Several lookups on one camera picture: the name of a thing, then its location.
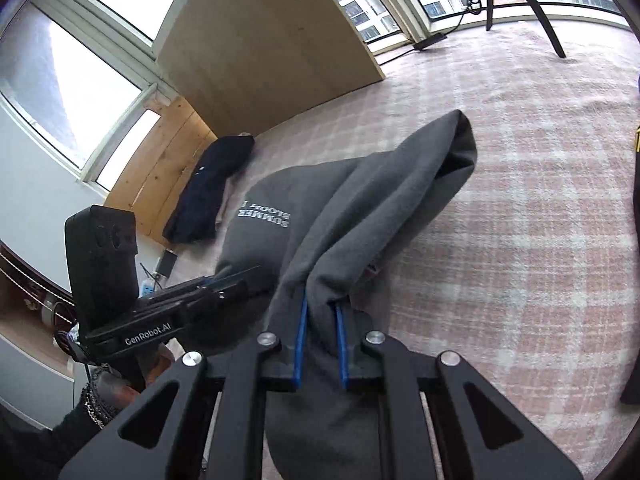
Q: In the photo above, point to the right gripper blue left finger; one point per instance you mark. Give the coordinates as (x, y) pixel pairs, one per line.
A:
(293, 340)

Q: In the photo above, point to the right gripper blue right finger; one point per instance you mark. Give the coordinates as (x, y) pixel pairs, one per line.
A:
(356, 366)

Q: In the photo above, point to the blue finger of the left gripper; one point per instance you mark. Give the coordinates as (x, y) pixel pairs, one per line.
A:
(220, 291)
(232, 275)

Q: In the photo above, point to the dark grey daisy hoodie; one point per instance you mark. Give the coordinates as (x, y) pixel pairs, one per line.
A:
(330, 229)

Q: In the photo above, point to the left forearm black sleeve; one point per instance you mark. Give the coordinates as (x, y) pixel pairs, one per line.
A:
(42, 454)

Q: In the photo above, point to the left hand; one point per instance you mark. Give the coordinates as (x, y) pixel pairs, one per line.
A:
(118, 386)

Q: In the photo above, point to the white power strip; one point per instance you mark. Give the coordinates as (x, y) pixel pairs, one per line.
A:
(147, 287)

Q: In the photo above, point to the black power adapter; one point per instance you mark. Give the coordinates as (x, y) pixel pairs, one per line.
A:
(165, 264)

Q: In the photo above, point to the navy blue folded shirt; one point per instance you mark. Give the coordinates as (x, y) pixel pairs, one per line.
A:
(194, 217)

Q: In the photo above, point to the pine slatted headboard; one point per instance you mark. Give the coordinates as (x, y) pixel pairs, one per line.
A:
(154, 178)

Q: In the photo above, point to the wooden shelf unit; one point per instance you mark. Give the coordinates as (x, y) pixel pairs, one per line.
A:
(34, 311)

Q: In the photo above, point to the oak wooden board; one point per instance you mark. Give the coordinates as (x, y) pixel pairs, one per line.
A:
(249, 65)

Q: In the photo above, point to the black yellow striped garment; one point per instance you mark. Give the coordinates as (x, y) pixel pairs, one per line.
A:
(630, 394)

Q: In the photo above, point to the black tracker camera left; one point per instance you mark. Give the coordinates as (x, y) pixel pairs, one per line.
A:
(101, 248)

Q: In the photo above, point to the black cable inline remote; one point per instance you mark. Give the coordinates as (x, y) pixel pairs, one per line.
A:
(430, 41)

